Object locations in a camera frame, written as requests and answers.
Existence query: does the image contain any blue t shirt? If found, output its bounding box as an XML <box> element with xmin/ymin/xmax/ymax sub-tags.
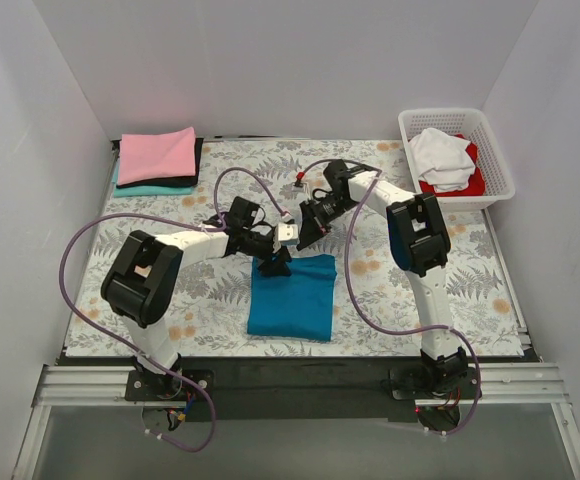
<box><xmin>247</xmin><ymin>254</ymin><xmax>337</xmax><ymax>342</ymax></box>

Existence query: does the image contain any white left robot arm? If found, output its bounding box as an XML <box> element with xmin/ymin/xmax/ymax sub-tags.
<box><xmin>101</xmin><ymin>197</ymin><xmax>299</xmax><ymax>400</ymax></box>

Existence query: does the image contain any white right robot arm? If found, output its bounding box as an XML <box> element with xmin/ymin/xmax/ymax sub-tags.
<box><xmin>295</xmin><ymin>159</ymin><xmax>474</xmax><ymax>398</ymax></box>

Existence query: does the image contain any folded black t shirt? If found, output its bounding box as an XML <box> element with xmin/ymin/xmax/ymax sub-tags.
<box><xmin>117</xmin><ymin>137</ymin><xmax>204</xmax><ymax>190</ymax></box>

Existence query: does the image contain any floral patterned table cloth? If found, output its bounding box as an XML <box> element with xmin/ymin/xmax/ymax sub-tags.
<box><xmin>64</xmin><ymin>140</ymin><xmax>525</xmax><ymax>358</ymax></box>

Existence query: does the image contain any folded teal t shirt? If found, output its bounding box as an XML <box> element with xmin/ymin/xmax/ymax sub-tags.
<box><xmin>112</xmin><ymin>168</ymin><xmax>194</xmax><ymax>198</ymax></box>

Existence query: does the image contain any white t shirt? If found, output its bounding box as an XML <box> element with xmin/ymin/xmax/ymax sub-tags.
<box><xmin>408</xmin><ymin>127</ymin><xmax>476</xmax><ymax>195</ymax></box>

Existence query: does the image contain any folded pink t shirt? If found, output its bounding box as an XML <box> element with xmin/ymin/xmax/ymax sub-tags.
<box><xmin>118</xmin><ymin>127</ymin><xmax>196</xmax><ymax>183</ymax></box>

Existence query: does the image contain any white plastic basket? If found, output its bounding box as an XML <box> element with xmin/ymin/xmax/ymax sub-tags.
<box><xmin>398</xmin><ymin>108</ymin><xmax>515</xmax><ymax>212</ymax></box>

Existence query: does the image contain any red t shirt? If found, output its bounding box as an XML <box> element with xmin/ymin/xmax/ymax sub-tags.
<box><xmin>417</xmin><ymin>133</ymin><xmax>487</xmax><ymax>199</ymax></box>

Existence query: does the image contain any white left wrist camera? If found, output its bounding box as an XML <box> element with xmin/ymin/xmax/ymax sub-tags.
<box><xmin>273</xmin><ymin>223</ymin><xmax>299</xmax><ymax>251</ymax></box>

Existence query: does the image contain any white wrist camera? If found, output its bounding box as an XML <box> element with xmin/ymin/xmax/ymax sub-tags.
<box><xmin>292</xmin><ymin>171</ymin><xmax>316</xmax><ymax>200</ymax></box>
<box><xmin>273</xmin><ymin>223</ymin><xmax>299</xmax><ymax>251</ymax></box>

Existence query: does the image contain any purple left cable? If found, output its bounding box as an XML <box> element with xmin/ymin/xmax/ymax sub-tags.
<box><xmin>58</xmin><ymin>167</ymin><xmax>296</xmax><ymax>454</ymax></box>

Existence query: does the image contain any purple cable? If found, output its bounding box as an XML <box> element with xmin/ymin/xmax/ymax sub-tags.
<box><xmin>58</xmin><ymin>167</ymin><xmax>296</xmax><ymax>454</ymax></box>
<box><xmin>294</xmin><ymin>159</ymin><xmax>484</xmax><ymax>441</ymax></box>

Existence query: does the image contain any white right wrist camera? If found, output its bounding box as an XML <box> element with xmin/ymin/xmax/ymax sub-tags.
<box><xmin>292</xmin><ymin>171</ymin><xmax>316</xmax><ymax>200</ymax></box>

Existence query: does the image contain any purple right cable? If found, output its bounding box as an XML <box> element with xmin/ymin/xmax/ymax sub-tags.
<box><xmin>294</xmin><ymin>159</ymin><xmax>484</xmax><ymax>441</ymax></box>

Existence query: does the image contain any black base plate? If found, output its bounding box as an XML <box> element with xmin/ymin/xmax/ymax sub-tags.
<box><xmin>39</xmin><ymin>357</ymin><xmax>540</xmax><ymax>423</ymax></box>

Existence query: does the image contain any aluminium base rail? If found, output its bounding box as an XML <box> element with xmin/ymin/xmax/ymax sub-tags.
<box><xmin>13</xmin><ymin>357</ymin><xmax>580</xmax><ymax>479</ymax></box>

